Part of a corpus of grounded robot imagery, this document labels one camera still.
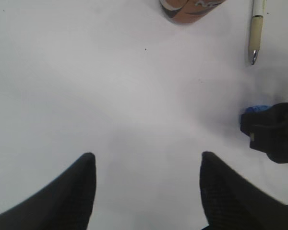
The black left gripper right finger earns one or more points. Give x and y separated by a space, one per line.
230 202

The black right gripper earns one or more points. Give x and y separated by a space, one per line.
268 131

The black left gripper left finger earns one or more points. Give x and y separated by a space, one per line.
64 204

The blue pencil sharpener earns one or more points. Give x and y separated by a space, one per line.
256 109

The Nescafe coffee bottle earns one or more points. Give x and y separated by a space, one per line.
188 11

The beige grip pen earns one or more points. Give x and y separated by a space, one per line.
256 28

